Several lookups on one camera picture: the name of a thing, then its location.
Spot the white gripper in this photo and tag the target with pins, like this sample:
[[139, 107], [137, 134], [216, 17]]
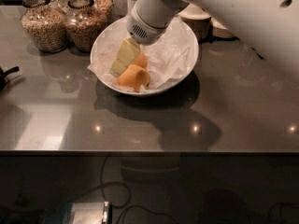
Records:
[[146, 31]]

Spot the orange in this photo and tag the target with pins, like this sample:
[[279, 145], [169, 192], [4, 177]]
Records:
[[141, 60], [134, 77]]

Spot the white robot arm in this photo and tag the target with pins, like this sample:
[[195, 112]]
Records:
[[271, 27]]

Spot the white bowl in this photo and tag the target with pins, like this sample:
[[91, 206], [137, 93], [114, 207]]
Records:
[[187, 59]]

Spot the white paper liner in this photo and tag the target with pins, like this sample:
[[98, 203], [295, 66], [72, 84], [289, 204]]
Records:
[[174, 53]]

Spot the middle glass cereal jar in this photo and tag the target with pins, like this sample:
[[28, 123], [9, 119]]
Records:
[[84, 23]]

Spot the glass cereal jar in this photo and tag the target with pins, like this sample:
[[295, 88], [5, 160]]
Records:
[[44, 25], [84, 23], [106, 7]]

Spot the rear glass cereal jar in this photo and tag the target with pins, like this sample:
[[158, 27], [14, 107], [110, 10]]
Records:
[[106, 7]]

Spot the left stack of paper bowls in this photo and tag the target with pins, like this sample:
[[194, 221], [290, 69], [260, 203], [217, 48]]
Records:
[[197, 19]]

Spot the stack of paper bowls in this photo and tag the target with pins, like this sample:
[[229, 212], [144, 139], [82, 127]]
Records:
[[197, 19], [219, 30]]

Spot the left glass cereal jar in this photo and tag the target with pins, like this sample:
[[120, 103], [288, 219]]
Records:
[[44, 25]]

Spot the right stack of paper bowls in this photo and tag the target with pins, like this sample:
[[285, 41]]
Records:
[[219, 30]]

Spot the metal box under table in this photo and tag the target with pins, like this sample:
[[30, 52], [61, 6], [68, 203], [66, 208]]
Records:
[[80, 213]]

